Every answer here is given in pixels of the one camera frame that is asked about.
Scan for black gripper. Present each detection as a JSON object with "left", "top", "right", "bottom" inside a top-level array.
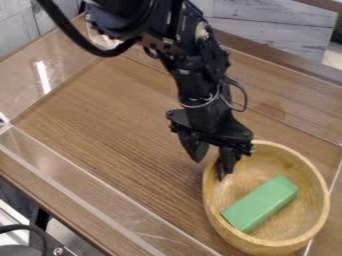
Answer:
[{"left": 165, "top": 100, "right": 254, "bottom": 180}]

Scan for green rectangular block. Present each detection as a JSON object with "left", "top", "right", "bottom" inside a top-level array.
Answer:
[{"left": 220, "top": 175, "right": 299, "bottom": 233}]

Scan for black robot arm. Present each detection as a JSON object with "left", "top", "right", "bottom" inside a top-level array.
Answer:
[{"left": 84, "top": 0, "right": 254, "bottom": 178}]

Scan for brown wooden bowl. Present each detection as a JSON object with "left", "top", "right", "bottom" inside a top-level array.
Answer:
[{"left": 201, "top": 140, "right": 330, "bottom": 256}]

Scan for black cable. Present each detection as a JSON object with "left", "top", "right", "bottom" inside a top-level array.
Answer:
[{"left": 34, "top": 0, "right": 144, "bottom": 58}]

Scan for black metal bracket with bolt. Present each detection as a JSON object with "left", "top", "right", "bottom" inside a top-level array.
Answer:
[{"left": 44, "top": 243, "right": 77, "bottom": 256}]

